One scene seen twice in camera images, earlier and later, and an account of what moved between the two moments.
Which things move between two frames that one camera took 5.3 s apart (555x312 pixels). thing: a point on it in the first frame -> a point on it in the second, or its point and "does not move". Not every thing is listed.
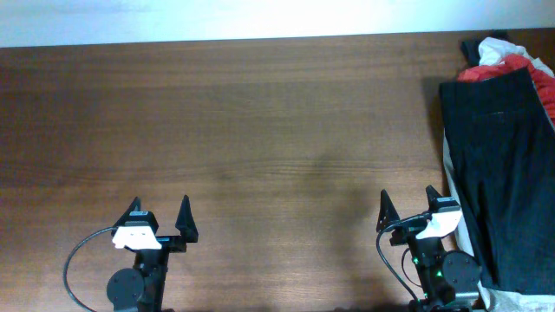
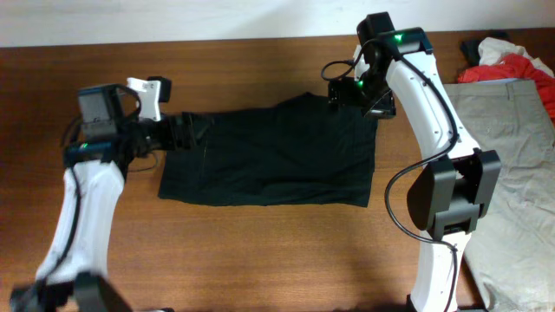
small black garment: (470, 48) does not move
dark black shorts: (500, 133) -> (302, 152)
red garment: (545, 83) does not move
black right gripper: (406, 232) -> (382, 108)
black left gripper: (187, 228) -> (169, 141)
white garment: (492, 52) does not move
